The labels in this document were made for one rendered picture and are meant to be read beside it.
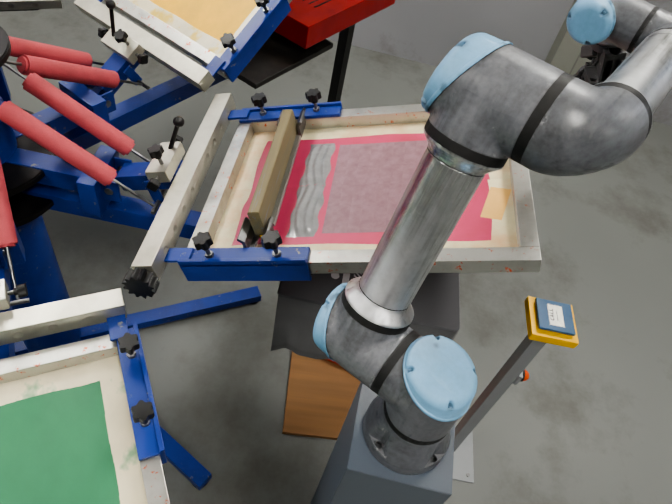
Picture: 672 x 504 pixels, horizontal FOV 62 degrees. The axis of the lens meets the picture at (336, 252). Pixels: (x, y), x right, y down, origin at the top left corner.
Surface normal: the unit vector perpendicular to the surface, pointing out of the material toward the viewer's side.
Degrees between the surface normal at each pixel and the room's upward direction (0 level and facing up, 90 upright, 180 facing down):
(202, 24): 32
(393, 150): 19
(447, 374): 8
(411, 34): 90
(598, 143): 69
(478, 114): 73
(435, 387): 8
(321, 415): 0
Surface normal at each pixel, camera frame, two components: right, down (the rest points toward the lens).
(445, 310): 0.16, -0.64
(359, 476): -0.18, 0.73
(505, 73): -0.22, -0.22
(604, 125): 0.28, 0.14
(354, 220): -0.17, -0.67
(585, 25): -0.63, 0.62
